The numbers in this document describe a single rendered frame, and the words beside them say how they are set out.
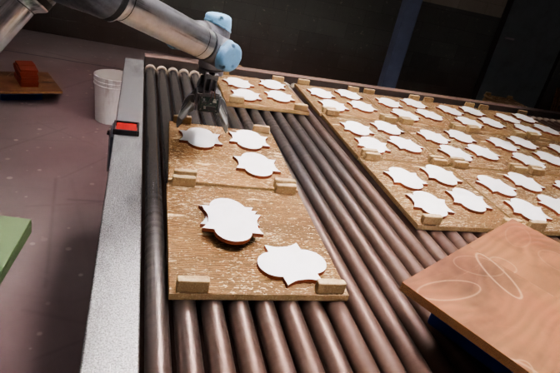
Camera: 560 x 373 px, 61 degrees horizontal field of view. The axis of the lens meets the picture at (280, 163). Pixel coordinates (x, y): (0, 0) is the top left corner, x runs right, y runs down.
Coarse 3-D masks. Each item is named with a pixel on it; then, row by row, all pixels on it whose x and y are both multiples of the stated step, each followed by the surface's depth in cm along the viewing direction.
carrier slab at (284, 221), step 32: (192, 192) 119; (224, 192) 122; (256, 192) 125; (192, 224) 106; (288, 224) 114; (192, 256) 96; (224, 256) 98; (256, 256) 100; (224, 288) 89; (256, 288) 91; (288, 288) 93
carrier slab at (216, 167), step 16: (176, 128) 153; (208, 128) 159; (176, 144) 142; (224, 144) 150; (272, 144) 158; (176, 160) 133; (192, 160) 135; (208, 160) 137; (224, 160) 139; (208, 176) 128; (224, 176) 130; (240, 176) 132; (272, 176) 136; (288, 176) 138
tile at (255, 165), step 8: (248, 152) 145; (240, 160) 139; (248, 160) 140; (256, 160) 141; (264, 160) 142; (272, 160) 144; (240, 168) 135; (248, 168) 135; (256, 168) 136; (264, 168) 137; (272, 168) 138; (256, 176) 133; (264, 176) 133
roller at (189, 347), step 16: (160, 80) 202; (160, 96) 185; (160, 112) 171; (176, 304) 86; (192, 304) 87; (176, 320) 83; (192, 320) 83; (176, 336) 80; (192, 336) 79; (176, 352) 78; (192, 352) 76; (192, 368) 74
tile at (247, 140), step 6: (228, 132) 157; (234, 132) 157; (240, 132) 158; (246, 132) 159; (252, 132) 161; (234, 138) 153; (240, 138) 154; (246, 138) 155; (252, 138) 156; (258, 138) 157; (264, 138) 158; (240, 144) 150; (246, 144) 150; (252, 144) 152; (258, 144) 153; (264, 144) 154; (246, 150) 149; (252, 150) 149; (258, 150) 150
